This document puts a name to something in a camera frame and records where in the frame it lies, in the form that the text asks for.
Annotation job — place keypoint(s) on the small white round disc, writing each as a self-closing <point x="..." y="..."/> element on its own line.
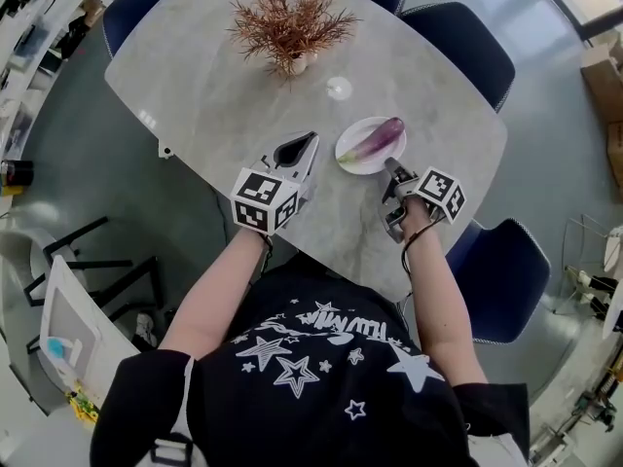
<point x="339" y="87"/>

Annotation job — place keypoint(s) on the person's right forearm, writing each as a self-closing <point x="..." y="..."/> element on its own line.
<point x="438" y="309"/>

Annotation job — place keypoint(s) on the black metal stool frame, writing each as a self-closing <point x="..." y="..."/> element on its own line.
<point x="97" y="270"/>

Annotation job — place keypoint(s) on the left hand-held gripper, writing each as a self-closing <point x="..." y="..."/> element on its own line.
<point x="258" y="197"/>

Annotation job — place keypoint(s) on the brown cardboard boxes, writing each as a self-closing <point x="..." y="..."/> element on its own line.
<point x="606" y="110"/>

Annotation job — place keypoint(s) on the small white plant pot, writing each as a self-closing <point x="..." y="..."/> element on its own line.
<point x="305" y="61"/>

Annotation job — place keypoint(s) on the person's right hand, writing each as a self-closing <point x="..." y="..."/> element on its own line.
<point x="417" y="214"/>

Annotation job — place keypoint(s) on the dried reddish-brown plant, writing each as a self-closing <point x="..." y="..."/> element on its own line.
<point x="292" y="22"/>

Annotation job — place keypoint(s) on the white sneaker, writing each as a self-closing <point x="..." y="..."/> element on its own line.
<point x="146" y="330"/>

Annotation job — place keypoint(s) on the grey machine frame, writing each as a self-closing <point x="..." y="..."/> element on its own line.
<point x="584" y="416"/>

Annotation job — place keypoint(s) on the dark blue chair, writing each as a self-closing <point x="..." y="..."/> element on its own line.
<point x="506" y="285"/>
<point x="141" y="3"/>
<point x="462" y="51"/>

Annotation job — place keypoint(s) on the cluttered white shelf unit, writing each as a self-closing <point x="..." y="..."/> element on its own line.
<point x="34" y="42"/>

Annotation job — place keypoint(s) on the black star-print t-shirt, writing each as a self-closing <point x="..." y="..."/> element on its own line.
<point x="311" y="382"/>

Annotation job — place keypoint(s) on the white round plate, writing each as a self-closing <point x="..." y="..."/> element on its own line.
<point x="362" y="164"/>

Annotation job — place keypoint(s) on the yellow green toy pieces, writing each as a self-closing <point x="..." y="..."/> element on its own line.
<point x="83" y="405"/>

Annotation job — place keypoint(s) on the white round seat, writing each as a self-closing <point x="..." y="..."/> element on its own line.
<point x="19" y="256"/>

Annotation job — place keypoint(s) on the white tray table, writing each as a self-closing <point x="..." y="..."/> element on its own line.
<point x="83" y="319"/>

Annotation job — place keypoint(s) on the purple eggplant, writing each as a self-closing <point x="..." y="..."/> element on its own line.
<point x="377" y="138"/>

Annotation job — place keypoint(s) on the person's left forearm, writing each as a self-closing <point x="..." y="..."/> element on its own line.
<point x="219" y="290"/>

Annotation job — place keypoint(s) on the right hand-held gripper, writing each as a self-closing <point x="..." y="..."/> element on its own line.
<point x="442" y="192"/>

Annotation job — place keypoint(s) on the white curved board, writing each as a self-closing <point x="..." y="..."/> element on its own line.
<point x="614" y="270"/>

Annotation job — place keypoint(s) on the grey marble table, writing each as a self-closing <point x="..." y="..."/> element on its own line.
<point x="233" y="115"/>

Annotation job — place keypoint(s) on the black cylindrical container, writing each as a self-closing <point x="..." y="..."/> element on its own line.
<point x="17" y="172"/>

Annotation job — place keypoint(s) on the light blue small object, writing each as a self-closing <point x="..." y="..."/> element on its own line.
<point x="56" y="347"/>

